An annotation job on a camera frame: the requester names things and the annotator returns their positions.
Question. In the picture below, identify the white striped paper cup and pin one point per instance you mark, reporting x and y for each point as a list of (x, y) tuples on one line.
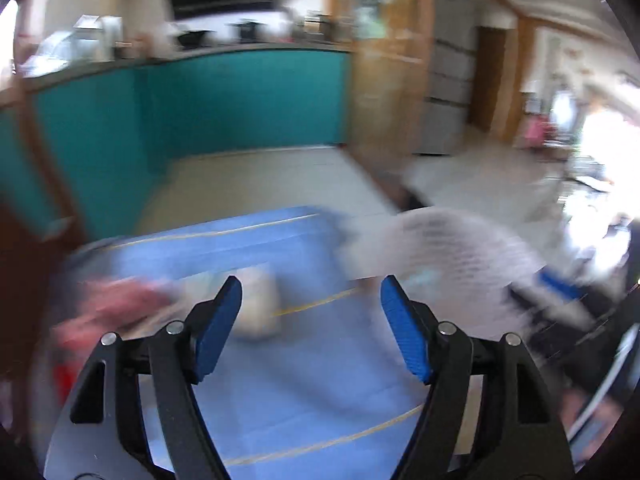
[(257, 305)]

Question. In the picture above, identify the pink hanging garment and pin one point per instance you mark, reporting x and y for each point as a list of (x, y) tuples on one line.
[(535, 132)]

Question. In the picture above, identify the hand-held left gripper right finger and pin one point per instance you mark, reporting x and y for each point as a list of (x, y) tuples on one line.
[(405, 330)]

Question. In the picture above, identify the white plastic lattice basket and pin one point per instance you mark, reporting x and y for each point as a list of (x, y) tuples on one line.
[(465, 260)]

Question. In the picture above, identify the grey refrigerator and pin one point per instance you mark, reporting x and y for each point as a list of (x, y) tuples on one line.
[(450, 60)]

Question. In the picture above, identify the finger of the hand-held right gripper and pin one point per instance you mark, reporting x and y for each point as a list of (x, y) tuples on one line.
[(562, 286)]

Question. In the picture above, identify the black cooking pot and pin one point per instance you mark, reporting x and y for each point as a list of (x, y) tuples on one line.
[(250, 30)]

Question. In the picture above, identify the red plastic wrapper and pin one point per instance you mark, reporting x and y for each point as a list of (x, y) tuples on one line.
[(64, 382)]

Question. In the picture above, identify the blue striped cloth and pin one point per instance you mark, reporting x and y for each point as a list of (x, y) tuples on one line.
[(300, 400)]

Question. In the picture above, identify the wooden door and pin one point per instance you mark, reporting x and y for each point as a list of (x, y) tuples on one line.
[(489, 80)]

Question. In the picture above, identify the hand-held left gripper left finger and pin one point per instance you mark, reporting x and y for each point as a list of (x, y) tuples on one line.
[(215, 330)]

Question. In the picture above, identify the etched glass partition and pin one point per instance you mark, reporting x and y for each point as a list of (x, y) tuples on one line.
[(385, 70)]

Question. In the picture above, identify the black wok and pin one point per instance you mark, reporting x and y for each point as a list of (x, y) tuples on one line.
[(192, 37)]

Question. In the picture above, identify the pink plastic wrapper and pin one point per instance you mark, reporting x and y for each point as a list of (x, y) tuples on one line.
[(115, 305)]

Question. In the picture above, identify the teal base cabinets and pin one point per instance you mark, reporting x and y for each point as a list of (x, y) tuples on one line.
[(200, 105)]

